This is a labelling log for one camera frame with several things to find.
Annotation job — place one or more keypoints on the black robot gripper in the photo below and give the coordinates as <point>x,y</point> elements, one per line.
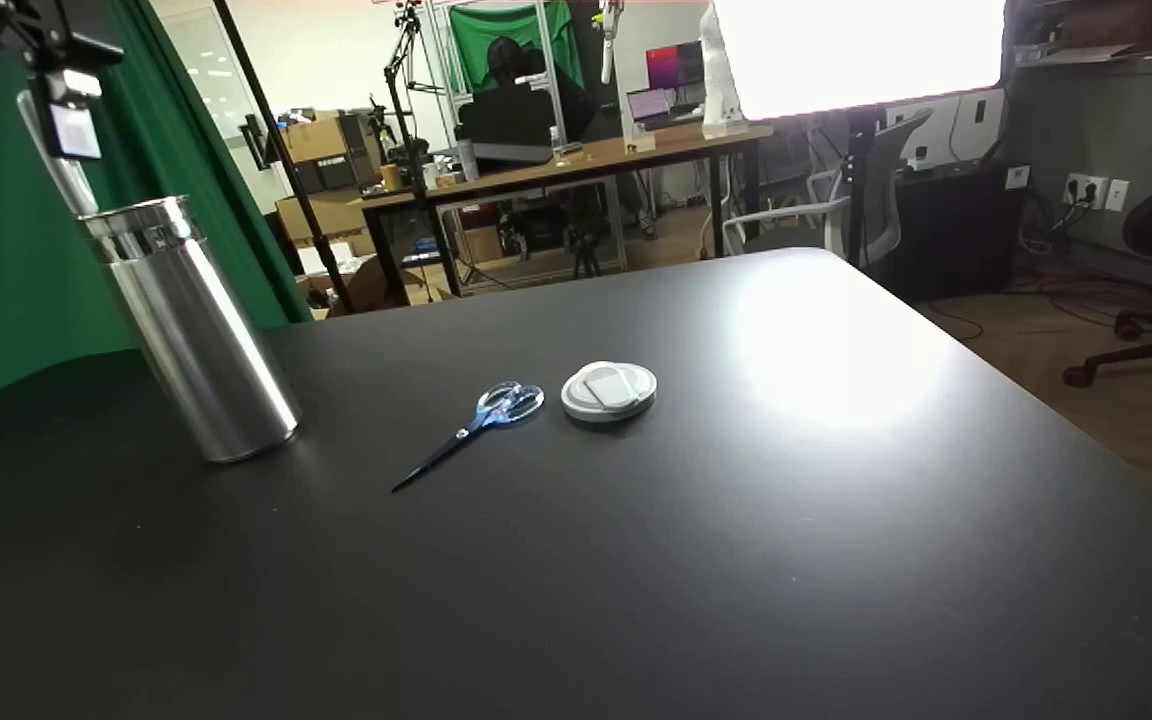
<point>50,40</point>

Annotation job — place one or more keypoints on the white bottle brush handle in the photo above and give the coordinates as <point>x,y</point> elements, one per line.
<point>65,173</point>

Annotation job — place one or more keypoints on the stainless steel thermos flask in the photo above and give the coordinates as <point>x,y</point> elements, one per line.
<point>195,335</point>

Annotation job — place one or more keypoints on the white round flask lid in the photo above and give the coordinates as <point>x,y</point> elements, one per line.
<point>607,394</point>

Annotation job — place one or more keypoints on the green backdrop curtain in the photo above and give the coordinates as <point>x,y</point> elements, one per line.
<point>159,142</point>

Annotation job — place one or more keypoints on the wooden desk in background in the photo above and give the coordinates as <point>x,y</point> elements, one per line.
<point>596,162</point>

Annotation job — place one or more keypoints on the seated person in background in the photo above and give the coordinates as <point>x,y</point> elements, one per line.
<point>513,115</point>

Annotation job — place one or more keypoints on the computer monitor in background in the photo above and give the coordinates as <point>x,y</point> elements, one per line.
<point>673,66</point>

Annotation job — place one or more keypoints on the bright softbox light panel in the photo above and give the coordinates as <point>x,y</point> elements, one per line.
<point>798,58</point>

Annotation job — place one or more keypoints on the black cabinet under window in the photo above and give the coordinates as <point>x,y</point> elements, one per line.
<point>958,233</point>

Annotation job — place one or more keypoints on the blue handled scissors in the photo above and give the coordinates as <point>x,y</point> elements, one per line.
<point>492,408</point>

